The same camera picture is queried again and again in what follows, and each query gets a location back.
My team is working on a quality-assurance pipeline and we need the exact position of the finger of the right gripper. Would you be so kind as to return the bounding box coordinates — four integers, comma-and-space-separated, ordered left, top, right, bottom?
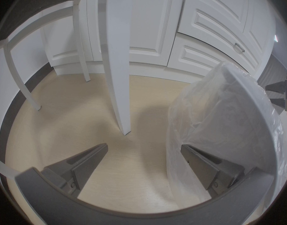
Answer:
270, 97, 286, 108
265, 81, 286, 94

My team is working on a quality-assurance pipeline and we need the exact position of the white chair grey seat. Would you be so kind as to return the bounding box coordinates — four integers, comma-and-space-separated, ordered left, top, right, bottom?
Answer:
0, 0, 133, 178

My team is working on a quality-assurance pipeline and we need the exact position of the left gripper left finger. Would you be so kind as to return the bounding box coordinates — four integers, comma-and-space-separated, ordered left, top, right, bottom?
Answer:
41, 143, 109, 195

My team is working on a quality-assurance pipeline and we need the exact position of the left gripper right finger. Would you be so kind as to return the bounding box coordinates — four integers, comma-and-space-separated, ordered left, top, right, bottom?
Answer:
180, 144, 247, 195

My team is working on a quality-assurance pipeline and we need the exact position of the clear plastic bag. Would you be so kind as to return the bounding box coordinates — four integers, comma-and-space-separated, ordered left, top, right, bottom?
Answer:
166, 61, 287, 211

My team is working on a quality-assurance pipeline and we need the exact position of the white wardrobe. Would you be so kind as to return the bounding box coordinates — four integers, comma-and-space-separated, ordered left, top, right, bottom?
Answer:
40, 0, 276, 85

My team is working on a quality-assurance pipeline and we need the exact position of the white trash bin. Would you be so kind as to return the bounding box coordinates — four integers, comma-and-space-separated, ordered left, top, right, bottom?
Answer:
168, 62, 284, 208

